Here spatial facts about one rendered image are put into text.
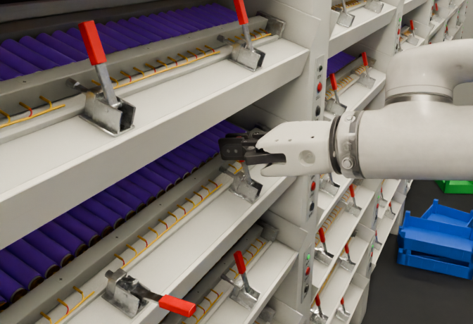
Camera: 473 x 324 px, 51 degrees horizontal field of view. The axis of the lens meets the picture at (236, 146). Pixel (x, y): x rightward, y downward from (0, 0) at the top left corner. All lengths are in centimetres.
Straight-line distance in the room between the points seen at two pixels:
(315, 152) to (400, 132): 10
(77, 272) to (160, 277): 9
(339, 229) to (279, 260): 50
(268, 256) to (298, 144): 36
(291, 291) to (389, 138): 52
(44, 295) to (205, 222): 24
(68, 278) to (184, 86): 23
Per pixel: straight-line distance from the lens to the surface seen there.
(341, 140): 59
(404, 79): 60
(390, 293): 213
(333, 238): 135
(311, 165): 61
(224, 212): 67
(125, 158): 44
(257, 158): 62
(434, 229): 243
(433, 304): 213
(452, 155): 57
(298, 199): 90
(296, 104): 84
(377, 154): 58
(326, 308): 143
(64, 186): 39
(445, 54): 59
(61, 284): 51
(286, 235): 95
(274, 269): 90
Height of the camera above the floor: 127
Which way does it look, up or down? 22 degrees down
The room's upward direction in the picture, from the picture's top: straight up
